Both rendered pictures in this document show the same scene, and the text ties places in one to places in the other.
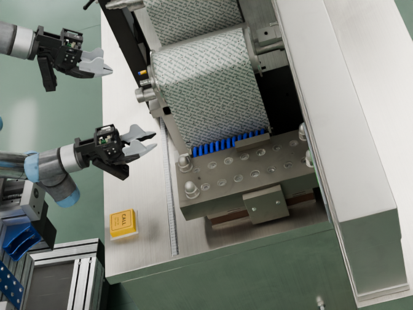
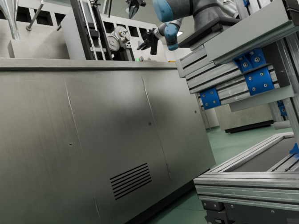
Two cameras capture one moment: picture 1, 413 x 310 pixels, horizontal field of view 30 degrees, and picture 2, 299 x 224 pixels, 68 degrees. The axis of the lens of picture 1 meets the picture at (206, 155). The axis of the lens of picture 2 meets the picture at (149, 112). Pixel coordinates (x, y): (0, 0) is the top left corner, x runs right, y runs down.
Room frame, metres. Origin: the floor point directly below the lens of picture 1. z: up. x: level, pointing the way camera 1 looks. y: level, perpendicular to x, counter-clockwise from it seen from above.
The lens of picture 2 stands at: (2.91, 0.99, 0.49)
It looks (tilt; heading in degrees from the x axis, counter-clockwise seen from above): 4 degrees up; 214
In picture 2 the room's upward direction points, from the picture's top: 16 degrees counter-clockwise
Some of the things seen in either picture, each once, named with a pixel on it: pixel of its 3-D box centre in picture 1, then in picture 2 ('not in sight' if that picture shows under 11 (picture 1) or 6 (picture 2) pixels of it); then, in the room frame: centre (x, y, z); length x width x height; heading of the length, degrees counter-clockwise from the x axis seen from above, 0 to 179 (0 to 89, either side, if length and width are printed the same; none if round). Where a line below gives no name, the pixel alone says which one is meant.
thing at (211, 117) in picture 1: (220, 116); (124, 58); (1.48, -0.07, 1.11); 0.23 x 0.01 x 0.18; 79
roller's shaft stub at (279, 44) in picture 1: (269, 45); not in sight; (1.51, -0.26, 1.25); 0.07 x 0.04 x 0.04; 79
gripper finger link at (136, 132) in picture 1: (137, 131); (139, 44); (1.55, 0.15, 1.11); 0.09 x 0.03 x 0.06; 88
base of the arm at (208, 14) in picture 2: not in sight; (209, 22); (1.93, 0.76, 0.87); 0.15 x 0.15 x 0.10
